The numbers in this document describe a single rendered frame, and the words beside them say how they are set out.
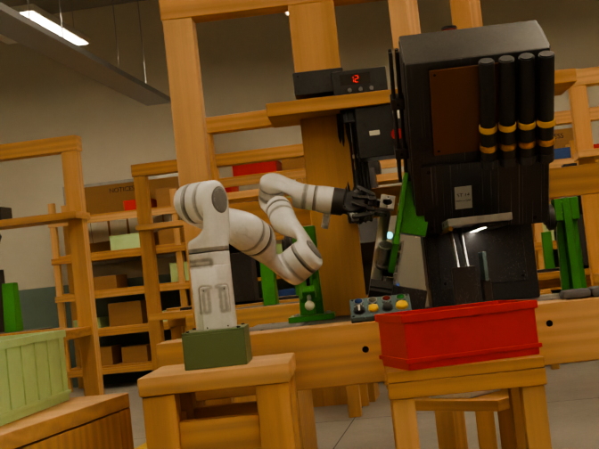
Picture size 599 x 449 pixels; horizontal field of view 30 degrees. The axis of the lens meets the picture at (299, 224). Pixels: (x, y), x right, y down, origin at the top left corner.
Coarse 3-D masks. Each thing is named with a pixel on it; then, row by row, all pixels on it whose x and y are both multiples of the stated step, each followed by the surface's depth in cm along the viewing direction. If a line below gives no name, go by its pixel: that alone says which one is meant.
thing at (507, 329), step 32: (384, 320) 251; (416, 320) 238; (448, 320) 240; (480, 320) 242; (512, 320) 243; (384, 352) 255; (416, 352) 238; (448, 352) 240; (480, 352) 241; (512, 352) 243
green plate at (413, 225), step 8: (408, 184) 295; (400, 192) 301; (408, 192) 294; (400, 200) 293; (408, 200) 294; (400, 208) 293; (408, 208) 294; (400, 216) 293; (408, 216) 294; (416, 216) 294; (400, 224) 293; (408, 224) 294; (416, 224) 294; (424, 224) 294; (400, 232) 294; (408, 232) 294; (416, 232) 294; (424, 232) 294
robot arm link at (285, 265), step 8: (272, 232) 266; (272, 240) 265; (264, 248) 264; (272, 248) 266; (288, 248) 281; (256, 256) 266; (264, 256) 266; (272, 256) 268; (280, 256) 280; (288, 256) 278; (264, 264) 271; (272, 264) 271; (280, 264) 275; (288, 264) 278; (296, 264) 277; (280, 272) 275; (288, 272) 278; (296, 272) 278; (304, 272) 278; (288, 280) 278; (296, 280) 279; (304, 280) 281
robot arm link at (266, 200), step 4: (260, 192) 304; (260, 196) 305; (264, 196) 303; (268, 196) 303; (272, 196) 303; (276, 196) 298; (280, 196) 298; (260, 200) 305; (264, 200) 304; (268, 200) 304; (272, 200) 297; (276, 200) 297; (284, 200) 297; (288, 200) 299; (260, 204) 305; (264, 204) 304; (268, 204) 298; (264, 208) 303
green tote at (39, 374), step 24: (24, 336) 270; (48, 336) 257; (0, 360) 227; (24, 360) 241; (48, 360) 256; (0, 384) 226; (24, 384) 239; (48, 384) 255; (0, 408) 225; (24, 408) 237
